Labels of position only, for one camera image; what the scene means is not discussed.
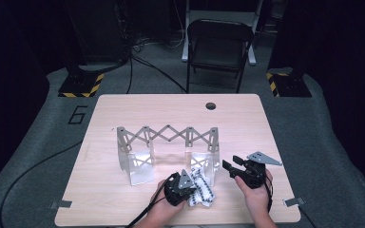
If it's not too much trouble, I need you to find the left hand-held gripper cable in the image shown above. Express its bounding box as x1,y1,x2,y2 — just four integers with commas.
127,173,175,228

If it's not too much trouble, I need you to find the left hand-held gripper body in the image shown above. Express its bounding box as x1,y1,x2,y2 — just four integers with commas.
163,169,199,207

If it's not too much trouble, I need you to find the white black patterned cloth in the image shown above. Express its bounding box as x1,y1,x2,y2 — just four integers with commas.
186,166,217,208

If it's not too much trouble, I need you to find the black stand base striped edge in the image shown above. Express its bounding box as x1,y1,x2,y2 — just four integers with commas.
57,63,105,99
265,70,313,98

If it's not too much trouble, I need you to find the person's left hand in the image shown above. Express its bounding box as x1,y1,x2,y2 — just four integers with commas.
150,180,188,219

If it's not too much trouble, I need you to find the long black floor cable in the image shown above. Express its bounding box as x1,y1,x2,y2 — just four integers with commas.
0,141,84,228

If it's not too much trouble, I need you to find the short black floor cable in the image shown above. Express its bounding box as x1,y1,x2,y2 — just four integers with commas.
298,205,317,228

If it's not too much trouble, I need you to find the black equipment cabinet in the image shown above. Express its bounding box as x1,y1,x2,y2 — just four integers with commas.
66,0,131,65

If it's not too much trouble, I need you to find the person's right hand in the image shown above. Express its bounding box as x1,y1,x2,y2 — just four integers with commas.
234,169,274,216

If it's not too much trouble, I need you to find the white expandable metal rack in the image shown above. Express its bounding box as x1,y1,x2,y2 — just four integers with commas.
116,123,221,187

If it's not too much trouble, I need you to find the black folding chair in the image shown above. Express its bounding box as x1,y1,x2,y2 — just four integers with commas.
181,0,264,67
186,18,255,94

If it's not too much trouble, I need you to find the right hand-held gripper cable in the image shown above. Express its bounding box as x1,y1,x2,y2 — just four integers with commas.
262,175,274,213

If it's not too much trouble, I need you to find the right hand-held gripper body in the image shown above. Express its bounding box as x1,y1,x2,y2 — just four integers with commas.
229,151,283,190

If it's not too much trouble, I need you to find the hand-held gripper cable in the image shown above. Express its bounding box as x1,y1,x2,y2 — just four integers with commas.
127,173,175,228
262,175,274,213

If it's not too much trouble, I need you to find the grey tape piece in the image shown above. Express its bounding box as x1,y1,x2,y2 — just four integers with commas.
50,199,73,210
283,197,306,208

